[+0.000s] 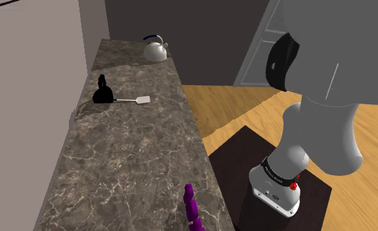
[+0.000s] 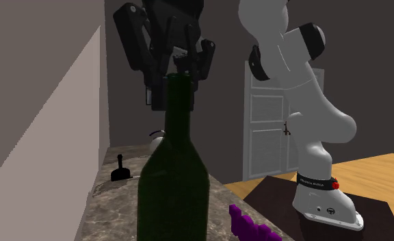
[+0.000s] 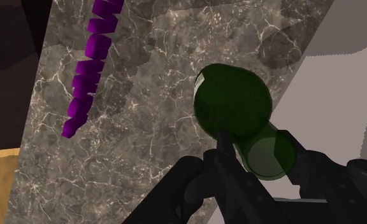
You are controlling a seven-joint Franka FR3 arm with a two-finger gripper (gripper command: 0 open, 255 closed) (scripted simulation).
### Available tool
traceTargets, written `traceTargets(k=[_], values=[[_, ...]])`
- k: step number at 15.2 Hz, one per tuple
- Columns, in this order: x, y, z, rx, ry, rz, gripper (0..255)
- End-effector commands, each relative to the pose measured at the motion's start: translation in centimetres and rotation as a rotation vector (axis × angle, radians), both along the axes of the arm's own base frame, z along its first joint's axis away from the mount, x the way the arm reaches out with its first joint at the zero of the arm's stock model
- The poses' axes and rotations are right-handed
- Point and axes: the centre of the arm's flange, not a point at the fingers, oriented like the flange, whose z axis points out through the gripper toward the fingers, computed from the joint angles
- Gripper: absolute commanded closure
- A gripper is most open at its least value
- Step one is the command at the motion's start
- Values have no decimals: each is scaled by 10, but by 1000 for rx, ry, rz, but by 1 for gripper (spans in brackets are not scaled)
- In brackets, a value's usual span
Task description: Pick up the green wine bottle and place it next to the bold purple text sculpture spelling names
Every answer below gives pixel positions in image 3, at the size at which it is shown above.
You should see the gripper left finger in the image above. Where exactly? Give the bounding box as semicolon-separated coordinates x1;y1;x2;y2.
122;130;291;224

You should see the dark green glass bottle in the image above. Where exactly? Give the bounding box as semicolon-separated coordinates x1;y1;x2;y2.
192;63;298;181

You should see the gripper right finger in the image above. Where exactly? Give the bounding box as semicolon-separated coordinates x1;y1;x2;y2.
277;129;367;224

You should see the purple segmented strip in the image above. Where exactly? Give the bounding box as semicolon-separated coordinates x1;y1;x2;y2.
61;0;126;139

